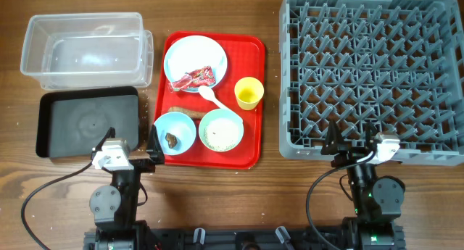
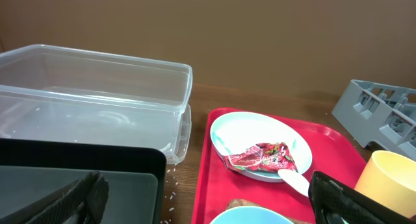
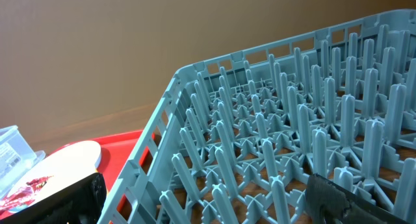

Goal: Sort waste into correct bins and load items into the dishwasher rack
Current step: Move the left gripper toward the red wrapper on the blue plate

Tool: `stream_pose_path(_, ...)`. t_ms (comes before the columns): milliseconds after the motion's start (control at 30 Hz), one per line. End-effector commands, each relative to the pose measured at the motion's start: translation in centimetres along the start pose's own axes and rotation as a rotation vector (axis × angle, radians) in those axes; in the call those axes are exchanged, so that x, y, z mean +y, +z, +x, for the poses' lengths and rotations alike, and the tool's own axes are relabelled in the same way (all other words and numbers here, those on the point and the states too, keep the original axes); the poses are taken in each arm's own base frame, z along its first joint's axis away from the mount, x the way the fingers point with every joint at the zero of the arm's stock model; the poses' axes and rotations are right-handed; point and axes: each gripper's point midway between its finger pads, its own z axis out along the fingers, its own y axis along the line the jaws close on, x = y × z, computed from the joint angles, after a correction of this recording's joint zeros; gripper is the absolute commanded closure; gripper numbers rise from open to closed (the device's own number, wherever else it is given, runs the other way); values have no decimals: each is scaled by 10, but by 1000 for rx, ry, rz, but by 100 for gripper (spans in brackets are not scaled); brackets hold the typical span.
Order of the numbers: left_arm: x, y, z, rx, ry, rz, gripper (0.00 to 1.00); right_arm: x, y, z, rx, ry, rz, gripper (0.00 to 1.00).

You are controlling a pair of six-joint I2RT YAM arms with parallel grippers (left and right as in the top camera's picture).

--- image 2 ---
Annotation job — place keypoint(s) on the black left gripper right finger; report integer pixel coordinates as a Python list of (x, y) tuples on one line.
[(334, 202)]

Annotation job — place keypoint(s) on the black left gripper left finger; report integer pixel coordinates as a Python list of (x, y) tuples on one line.
[(82, 201)]

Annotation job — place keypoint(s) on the white plastic spoon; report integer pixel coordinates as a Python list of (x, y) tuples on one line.
[(297, 181)]

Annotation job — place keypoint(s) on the yellow plastic cup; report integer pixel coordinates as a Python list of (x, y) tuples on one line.
[(389, 179)]

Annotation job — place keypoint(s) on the red snack wrapper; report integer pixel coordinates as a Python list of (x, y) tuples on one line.
[(266, 157)]

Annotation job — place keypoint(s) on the light blue bowl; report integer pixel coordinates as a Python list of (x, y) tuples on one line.
[(250, 215)]

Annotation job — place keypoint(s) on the brown sausage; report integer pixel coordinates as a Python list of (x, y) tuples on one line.
[(242, 202)]

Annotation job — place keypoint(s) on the grey dishwasher rack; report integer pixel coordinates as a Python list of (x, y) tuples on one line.
[(379, 113)]

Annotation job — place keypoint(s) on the black tray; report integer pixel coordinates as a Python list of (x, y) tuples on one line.
[(32, 170)]

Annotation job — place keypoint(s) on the clear plastic bin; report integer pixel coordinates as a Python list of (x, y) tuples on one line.
[(60, 94)]

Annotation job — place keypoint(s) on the red serving tray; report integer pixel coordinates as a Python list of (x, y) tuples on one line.
[(332, 154)]

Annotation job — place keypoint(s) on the light blue plate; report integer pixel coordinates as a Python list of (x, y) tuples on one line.
[(235, 132)]

